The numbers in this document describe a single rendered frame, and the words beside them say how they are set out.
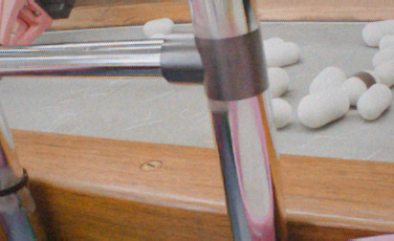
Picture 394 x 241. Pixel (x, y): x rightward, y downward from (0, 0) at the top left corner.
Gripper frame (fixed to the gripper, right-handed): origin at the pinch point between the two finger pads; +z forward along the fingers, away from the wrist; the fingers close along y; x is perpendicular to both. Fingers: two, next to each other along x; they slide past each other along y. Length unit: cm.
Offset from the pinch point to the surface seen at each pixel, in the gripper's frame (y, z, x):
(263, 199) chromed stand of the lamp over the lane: 41.3, 16.5, -18.6
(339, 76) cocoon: 38.7, 3.7, -3.5
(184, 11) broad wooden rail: 15.2, -10.9, 10.0
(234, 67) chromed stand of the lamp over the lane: 41.1, 13.3, -22.6
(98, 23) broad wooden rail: 2.8, -10.1, 10.2
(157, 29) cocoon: 15.3, -6.2, 6.1
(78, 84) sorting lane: 13.9, 3.8, -1.0
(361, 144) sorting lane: 41.7, 9.6, -6.1
